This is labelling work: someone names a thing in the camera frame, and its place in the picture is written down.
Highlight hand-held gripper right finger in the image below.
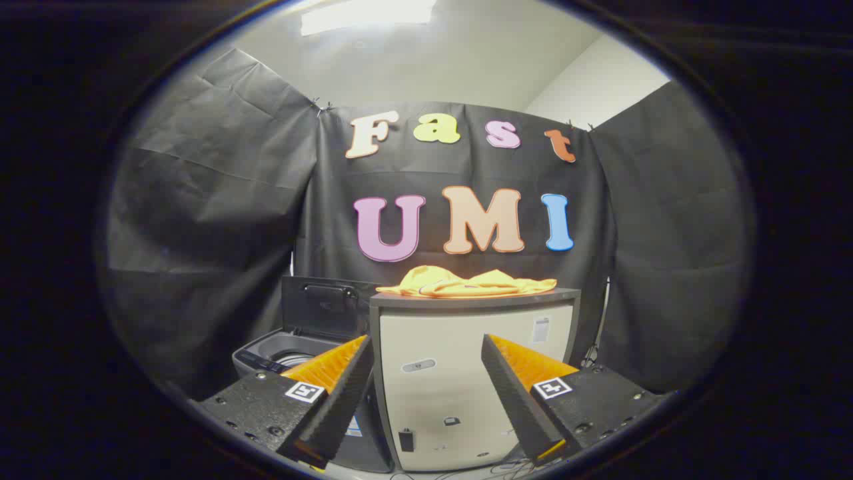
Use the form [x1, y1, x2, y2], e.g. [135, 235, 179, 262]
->
[481, 333, 667, 465]

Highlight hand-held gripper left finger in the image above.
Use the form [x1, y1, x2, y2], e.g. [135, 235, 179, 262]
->
[190, 335, 375, 471]

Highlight dark grey washing machine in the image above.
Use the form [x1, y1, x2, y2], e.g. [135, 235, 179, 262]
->
[232, 330, 394, 474]

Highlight yellow garment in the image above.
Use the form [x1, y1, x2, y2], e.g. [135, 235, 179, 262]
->
[375, 265, 558, 299]

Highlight grey and cream cabinet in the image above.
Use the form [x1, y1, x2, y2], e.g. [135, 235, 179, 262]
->
[369, 288, 582, 473]

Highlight black backdrop cloth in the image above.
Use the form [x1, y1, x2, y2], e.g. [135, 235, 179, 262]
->
[103, 48, 750, 401]

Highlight black floor cables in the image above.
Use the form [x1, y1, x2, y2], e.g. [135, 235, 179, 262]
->
[426, 457, 537, 479]

